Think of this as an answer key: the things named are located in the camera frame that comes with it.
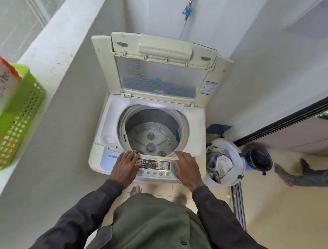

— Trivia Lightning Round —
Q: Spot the blue water tap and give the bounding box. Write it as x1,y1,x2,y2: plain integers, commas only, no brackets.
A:
182,0,193,21

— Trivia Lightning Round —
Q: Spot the person's right hand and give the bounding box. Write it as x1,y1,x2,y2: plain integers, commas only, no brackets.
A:
173,151,206,193

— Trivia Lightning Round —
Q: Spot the window with glass pane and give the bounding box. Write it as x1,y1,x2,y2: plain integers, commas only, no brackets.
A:
0,0,66,63

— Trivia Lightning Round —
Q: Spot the cream washing machine lid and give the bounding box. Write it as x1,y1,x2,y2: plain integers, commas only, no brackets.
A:
91,32,218,108

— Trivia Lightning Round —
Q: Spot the white cloth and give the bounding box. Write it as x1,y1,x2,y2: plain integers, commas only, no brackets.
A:
216,155,233,178

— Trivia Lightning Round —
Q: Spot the person's left forearm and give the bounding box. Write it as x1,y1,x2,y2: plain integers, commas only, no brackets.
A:
29,179,124,249

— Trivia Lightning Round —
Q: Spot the metal sliding door track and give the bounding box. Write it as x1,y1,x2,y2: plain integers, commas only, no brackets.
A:
231,182,247,232

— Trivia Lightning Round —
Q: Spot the white plastic laundry bucket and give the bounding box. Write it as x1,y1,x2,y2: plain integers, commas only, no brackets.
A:
204,138,246,187

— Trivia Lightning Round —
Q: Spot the person's left hand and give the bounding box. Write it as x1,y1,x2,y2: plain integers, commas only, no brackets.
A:
110,150,141,190

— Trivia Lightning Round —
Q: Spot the blue plastic object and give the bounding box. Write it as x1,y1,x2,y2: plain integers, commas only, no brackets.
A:
206,124,233,135

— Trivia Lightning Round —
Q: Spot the green plastic basket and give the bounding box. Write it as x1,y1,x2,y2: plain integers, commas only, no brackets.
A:
0,63,46,171

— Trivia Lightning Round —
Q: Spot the thin inlet hose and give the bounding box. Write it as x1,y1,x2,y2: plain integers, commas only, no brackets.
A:
179,16,189,40

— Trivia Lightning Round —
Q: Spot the white top-load washing machine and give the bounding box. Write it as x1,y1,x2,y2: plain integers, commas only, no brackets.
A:
88,35,234,183

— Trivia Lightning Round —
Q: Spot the black sliding door frame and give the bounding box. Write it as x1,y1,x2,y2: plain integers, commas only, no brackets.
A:
232,97,328,147

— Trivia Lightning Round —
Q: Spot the person's green garment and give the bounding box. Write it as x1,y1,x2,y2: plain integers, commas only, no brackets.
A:
86,192,214,249

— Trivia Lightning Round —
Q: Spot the grey blue garment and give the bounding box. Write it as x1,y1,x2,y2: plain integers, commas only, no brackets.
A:
206,145,228,184

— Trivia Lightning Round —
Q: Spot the white orange detergent packet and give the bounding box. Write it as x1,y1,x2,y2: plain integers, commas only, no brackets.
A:
0,57,22,113

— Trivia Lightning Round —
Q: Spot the washing machine control panel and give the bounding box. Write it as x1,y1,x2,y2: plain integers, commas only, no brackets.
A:
134,158,172,178

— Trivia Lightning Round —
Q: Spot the steel washing machine drum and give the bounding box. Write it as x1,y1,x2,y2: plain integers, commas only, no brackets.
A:
118,104,189,158

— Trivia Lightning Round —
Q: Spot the person's right forearm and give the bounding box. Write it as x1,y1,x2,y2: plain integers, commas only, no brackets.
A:
192,185,268,249

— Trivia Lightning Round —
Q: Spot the white label sticker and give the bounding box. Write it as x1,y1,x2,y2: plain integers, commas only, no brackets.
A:
200,81,218,95

